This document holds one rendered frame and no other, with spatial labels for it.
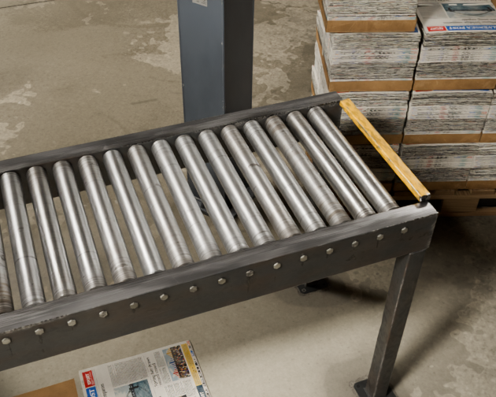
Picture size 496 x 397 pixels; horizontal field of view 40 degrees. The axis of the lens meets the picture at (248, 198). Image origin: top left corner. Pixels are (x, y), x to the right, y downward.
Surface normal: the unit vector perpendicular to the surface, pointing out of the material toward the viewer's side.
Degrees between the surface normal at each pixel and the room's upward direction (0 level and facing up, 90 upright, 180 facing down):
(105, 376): 2
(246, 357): 0
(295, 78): 0
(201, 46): 90
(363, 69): 90
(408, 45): 90
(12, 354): 90
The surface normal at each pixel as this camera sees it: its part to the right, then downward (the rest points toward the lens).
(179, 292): 0.36, 0.63
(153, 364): 0.01, -0.73
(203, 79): -0.54, 0.56
